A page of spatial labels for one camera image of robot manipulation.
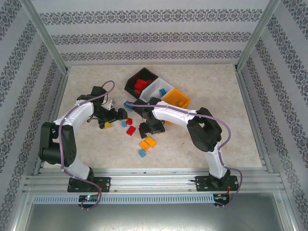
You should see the aluminium frame post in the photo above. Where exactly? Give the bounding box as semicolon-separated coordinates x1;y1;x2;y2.
18;0;70;74
233;0;282;73

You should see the long red lego brick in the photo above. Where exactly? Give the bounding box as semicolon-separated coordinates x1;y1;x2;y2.
134;78;148;90

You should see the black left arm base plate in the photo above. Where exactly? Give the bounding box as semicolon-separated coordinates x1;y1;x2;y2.
67;177;111;193

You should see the black plastic bin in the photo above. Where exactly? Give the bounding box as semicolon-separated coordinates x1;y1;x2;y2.
124;67;159;100

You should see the aluminium mounting rail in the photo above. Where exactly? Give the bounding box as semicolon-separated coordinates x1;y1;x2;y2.
23;167;287;193

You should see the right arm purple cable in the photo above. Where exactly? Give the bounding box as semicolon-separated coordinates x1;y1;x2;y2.
126;101;243;209

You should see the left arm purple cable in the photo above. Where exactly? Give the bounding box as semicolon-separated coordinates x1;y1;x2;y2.
59;80;116;211

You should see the metal sheet shelf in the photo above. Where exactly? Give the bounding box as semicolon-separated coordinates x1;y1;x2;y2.
23;203;295;231

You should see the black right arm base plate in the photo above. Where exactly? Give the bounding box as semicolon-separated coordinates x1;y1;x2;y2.
195;175;239;193

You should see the white plastic bin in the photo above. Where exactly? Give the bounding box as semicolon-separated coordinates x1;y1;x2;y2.
139;77;174;103

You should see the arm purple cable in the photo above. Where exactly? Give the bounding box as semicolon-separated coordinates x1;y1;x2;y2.
126;101;243;209
59;80;116;211

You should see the yellow plastic bin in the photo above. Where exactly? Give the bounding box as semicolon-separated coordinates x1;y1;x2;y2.
161;88;193;109

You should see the small controller circuit board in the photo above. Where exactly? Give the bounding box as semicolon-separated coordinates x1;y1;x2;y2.
78;194;100;203
214;193;231;202

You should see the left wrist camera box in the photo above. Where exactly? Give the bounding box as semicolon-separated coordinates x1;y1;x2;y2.
105;99;117;111

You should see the aluminium side rail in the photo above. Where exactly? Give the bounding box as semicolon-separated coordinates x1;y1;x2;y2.
32;69;70;176
234;68;275;174

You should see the slotted grey cable duct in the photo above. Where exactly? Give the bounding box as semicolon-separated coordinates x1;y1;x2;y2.
32;194;215;205

